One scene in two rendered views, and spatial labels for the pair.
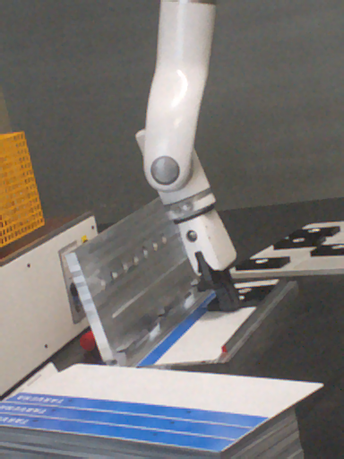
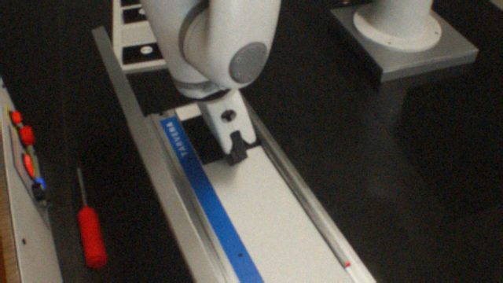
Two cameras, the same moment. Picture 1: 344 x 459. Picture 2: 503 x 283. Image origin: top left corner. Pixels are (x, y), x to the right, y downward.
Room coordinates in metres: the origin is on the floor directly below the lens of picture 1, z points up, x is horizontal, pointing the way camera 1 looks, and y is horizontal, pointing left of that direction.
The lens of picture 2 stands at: (1.64, 0.25, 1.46)
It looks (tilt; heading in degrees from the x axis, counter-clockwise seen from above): 45 degrees down; 313
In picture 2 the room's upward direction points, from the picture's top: straight up
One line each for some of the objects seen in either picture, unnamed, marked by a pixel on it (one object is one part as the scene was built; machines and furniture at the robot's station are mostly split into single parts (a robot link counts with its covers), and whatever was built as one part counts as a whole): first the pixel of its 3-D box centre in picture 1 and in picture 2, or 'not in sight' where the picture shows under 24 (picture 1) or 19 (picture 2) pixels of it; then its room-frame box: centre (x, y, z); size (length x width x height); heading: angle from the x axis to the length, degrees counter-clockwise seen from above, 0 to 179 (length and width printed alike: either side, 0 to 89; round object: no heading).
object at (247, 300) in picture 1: (237, 301); (225, 142); (2.02, -0.10, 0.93); 0.10 x 0.05 x 0.01; 69
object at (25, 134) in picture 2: not in sight; (27, 136); (2.18, 0.14, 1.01); 0.03 x 0.02 x 0.03; 159
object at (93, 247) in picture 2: (108, 326); (87, 212); (2.08, 0.13, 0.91); 0.18 x 0.03 x 0.03; 155
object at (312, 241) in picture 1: (299, 242); (145, 12); (2.46, -0.26, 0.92); 0.10 x 0.05 x 0.01; 60
